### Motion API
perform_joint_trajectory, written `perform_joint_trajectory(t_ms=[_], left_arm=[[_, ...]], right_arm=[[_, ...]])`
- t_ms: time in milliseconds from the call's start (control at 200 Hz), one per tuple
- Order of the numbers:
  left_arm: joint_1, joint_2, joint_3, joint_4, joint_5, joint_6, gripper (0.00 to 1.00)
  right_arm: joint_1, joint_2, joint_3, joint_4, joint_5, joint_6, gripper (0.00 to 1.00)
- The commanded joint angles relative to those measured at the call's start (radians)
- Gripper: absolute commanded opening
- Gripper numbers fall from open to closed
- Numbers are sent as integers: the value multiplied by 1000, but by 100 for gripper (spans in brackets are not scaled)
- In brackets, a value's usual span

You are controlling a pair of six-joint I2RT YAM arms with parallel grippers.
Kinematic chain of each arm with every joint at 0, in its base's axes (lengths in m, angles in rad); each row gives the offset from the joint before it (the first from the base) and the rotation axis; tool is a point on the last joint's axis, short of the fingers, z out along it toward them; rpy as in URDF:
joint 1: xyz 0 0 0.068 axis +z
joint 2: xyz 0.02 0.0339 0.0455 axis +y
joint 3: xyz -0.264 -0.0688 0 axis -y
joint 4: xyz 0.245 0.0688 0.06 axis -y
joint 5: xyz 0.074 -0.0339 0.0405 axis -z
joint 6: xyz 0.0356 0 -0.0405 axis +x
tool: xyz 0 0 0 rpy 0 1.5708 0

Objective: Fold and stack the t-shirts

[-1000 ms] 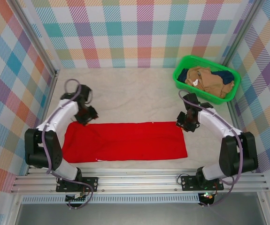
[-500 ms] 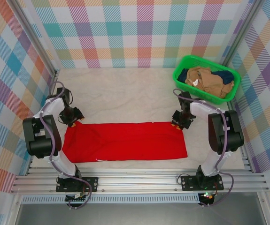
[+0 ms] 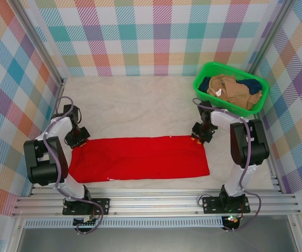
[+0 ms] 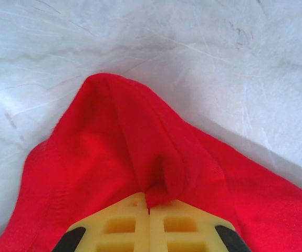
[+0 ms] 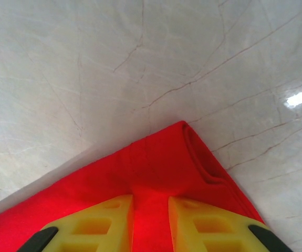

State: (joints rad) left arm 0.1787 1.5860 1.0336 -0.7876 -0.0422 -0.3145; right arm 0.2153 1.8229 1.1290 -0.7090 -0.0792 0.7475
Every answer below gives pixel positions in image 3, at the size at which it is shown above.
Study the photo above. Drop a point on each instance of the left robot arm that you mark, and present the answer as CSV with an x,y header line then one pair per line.
x,y
58,126

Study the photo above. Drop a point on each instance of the small circuit board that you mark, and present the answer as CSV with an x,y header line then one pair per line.
x,y
86,223
232,220

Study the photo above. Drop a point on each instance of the navy t-shirt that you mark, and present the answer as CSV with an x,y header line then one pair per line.
x,y
253,85

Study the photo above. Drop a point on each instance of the grey metal shelf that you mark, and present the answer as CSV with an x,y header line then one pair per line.
x,y
153,240

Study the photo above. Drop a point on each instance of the red t-shirt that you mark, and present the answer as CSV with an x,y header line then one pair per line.
x,y
140,157

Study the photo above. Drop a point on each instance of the tan t-shirt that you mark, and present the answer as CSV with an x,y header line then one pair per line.
x,y
234,92

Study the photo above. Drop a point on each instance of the green plastic basket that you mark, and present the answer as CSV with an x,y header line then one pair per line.
x,y
202,73

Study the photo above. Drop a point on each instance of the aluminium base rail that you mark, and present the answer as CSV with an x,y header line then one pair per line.
x,y
153,202

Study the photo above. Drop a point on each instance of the aluminium frame post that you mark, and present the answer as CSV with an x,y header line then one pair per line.
x,y
270,36
41,42

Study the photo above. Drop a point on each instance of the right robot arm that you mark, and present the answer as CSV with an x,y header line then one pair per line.
x,y
220,118

